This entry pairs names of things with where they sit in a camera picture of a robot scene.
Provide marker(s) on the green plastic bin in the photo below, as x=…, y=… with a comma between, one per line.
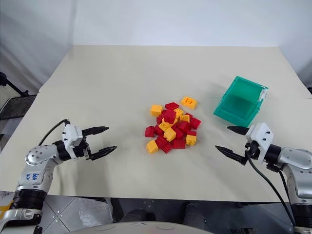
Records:
x=237, y=104

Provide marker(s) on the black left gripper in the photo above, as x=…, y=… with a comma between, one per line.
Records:
x=84, y=151

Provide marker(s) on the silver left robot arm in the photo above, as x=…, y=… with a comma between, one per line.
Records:
x=36, y=156

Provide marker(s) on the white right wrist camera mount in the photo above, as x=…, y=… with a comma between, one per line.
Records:
x=259, y=136

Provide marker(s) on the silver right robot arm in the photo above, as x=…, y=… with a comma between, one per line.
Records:
x=292, y=156

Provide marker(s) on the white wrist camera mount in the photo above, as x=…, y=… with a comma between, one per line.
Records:
x=259, y=136
x=71, y=136

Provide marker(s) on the yellow toy building block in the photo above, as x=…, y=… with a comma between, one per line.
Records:
x=184, y=118
x=163, y=126
x=191, y=140
x=151, y=147
x=170, y=134
x=189, y=102
x=156, y=110
x=178, y=112

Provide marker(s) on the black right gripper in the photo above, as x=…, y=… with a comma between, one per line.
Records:
x=252, y=150

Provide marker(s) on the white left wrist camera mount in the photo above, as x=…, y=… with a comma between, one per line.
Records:
x=71, y=136

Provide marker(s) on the white label clip on bin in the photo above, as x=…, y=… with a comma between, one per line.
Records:
x=263, y=94

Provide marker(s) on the clear plastic bag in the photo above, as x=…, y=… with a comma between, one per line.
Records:
x=93, y=209

